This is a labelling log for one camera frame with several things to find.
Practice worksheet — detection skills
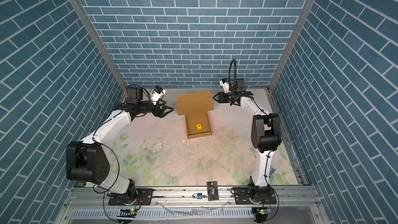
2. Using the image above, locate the brown cardboard box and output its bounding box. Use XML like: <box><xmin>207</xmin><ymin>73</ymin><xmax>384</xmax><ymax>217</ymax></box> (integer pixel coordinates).
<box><xmin>176</xmin><ymin>91</ymin><xmax>215</xmax><ymax>139</ymax></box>

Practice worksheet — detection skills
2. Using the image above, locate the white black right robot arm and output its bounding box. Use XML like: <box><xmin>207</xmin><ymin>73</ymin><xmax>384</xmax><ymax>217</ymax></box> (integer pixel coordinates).
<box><xmin>213</xmin><ymin>78</ymin><xmax>282</xmax><ymax>204</ymax></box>

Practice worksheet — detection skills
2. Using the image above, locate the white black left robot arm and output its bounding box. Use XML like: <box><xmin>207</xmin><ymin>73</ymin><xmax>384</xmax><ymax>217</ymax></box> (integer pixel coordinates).
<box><xmin>65</xmin><ymin>85</ymin><xmax>174</xmax><ymax>205</ymax></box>

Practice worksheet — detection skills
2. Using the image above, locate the blue grey stapler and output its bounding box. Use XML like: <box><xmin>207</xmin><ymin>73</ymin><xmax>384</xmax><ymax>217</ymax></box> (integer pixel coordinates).
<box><xmin>269</xmin><ymin>167</ymin><xmax>276</xmax><ymax>178</ymax></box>

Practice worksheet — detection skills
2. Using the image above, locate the small padlock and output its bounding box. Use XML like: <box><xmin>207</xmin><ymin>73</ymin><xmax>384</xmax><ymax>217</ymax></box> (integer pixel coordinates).
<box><xmin>192</xmin><ymin>193</ymin><xmax>204</xmax><ymax>199</ymax></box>

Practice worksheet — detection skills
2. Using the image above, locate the black VIP card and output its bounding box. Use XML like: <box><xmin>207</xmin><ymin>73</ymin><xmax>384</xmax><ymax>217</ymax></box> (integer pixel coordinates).
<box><xmin>207</xmin><ymin>181</ymin><xmax>219</xmax><ymax>201</ymax></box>

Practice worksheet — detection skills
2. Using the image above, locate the left controller board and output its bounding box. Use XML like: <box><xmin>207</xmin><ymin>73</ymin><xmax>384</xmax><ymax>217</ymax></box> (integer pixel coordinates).
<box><xmin>117</xmin><ymin>208</ymin><xmax>138</xmax><ymax>224</ymax></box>

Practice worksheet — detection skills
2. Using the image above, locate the controller board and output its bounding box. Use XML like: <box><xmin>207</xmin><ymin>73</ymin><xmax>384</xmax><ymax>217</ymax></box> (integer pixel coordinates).
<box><xmin>251</xmin><ymin>207</ymin><xmax>273</xmax><ymax>224</ymax></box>
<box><xmin>117</xmin><ymin>208</ymin><xmax>138</xmax><ymax>224</ymax></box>

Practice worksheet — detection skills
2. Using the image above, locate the right controller board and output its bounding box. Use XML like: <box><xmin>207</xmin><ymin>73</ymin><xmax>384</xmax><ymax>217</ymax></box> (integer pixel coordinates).
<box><xmin>251</xmin><ymin>207</ymin><xmax>273</xmax><ymax>224</ymax></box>

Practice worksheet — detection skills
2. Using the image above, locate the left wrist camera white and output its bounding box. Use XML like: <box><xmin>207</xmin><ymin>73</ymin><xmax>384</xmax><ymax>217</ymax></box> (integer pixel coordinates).
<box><xmin>150</xmin><ymin>86</ymin><xmax>166</xmax><ymax>105</ymax></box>

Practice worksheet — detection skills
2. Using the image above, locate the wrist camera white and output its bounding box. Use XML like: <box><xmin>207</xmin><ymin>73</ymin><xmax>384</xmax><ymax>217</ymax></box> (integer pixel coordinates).
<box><xmin>150</xmin><ymin>86</ymin><xmax>166</xmax><ymax>105</ymax></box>
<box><xmin>220</xmin><ymin>78</ymin><xmax>232</xmax><ymax>93</ymax></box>

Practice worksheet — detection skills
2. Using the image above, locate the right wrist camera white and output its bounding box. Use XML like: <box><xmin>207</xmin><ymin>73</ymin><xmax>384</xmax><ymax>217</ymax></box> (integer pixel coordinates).
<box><xmin>220</xmin><ymin>78</ymin><xmax>232</xmax><ymax>93</ymax></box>

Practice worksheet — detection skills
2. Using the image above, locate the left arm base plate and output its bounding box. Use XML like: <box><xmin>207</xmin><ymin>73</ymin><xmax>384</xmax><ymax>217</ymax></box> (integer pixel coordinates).
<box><xmin>107</xmin><ymin>188</ymin><xmax>154</xmax><ymax>206</ymax></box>

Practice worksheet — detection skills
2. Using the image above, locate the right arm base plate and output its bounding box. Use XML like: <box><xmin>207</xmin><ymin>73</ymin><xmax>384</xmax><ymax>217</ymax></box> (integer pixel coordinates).
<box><xmin>230</xmin><ymin>187</ymin><xmax>277</xmax><ymax>205</ymax></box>

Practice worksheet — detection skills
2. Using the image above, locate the white slotted cable duct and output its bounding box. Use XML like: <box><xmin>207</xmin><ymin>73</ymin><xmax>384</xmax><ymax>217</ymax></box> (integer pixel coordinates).
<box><xmin>71</xmin><ymin>207</ymin><xmax>253</xmax><ymax>220</ymax></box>

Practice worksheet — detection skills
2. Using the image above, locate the aluminium front rail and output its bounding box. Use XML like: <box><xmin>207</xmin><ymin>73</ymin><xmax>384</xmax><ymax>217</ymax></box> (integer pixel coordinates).
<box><xmin>63</xmin><ymin>186</ymin><xmax>321</xmax><ymax>209</ymax></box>

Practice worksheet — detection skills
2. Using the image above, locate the aluminium corner post right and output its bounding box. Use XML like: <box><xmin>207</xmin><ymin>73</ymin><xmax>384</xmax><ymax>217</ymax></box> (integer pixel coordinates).
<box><xmin>268</xmin><ymin>0</ymin><xmax>315</xmax><ymax>92</ymax></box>

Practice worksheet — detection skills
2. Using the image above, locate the aluminium corner post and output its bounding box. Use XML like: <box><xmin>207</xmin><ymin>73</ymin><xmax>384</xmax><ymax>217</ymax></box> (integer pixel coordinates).
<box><xmin>268</xmin><ymin>0</ymin><xmax>315</xmax><ymax>92</ymax></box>
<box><xmin>69</xmin><ymin>0</ymin><xmax>127</xmax><ymax>92</ymax></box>

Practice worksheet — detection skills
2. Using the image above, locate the aluminium corner post left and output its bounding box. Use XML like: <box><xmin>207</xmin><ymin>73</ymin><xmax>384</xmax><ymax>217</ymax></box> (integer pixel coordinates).
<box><xmin>69</xmin><ymin>0</ymin><xmax>127</xmax><ymax>92</ymax></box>

